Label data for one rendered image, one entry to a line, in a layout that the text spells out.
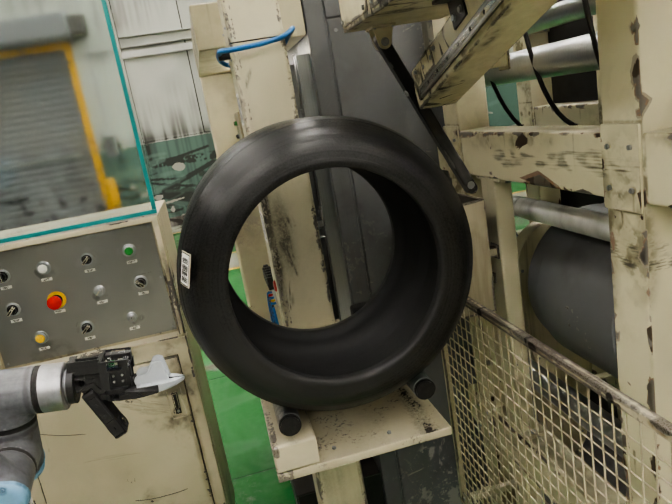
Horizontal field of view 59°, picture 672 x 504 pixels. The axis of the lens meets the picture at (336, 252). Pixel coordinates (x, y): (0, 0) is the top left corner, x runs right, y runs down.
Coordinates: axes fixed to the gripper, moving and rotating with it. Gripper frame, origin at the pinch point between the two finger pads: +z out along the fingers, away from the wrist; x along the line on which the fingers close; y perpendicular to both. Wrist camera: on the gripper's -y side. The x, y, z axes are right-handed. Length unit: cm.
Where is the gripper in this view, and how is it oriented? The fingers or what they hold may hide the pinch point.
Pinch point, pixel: (178, 381)
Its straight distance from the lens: 125.2
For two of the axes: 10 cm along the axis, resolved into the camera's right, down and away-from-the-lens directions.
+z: 9.7, -0.9, 2.0
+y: -0.5, -9.8, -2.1
